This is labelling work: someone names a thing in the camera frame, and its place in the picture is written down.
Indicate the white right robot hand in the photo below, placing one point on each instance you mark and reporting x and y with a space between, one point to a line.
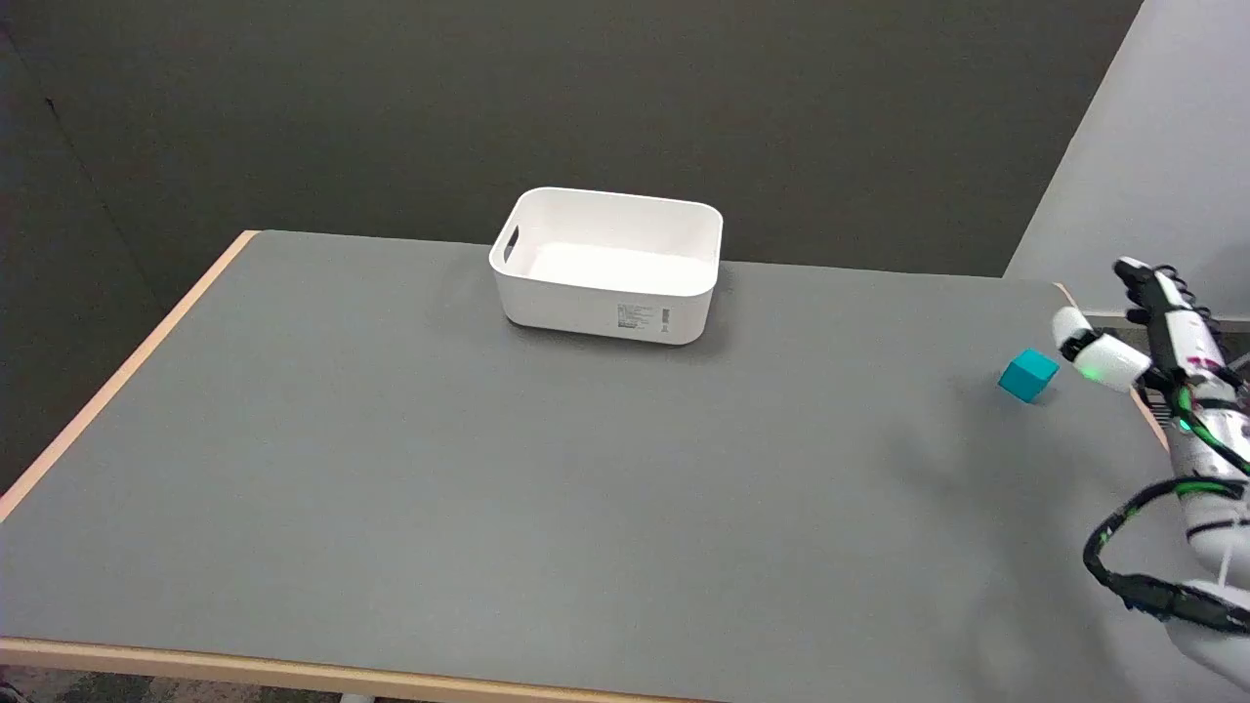
1177 337

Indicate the blue wooden cube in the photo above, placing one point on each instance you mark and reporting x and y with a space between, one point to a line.
1027 374

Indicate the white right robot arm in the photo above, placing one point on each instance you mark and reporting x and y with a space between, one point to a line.
1214 547

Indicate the white plastic storage bin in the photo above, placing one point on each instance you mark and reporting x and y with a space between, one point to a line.
607 266

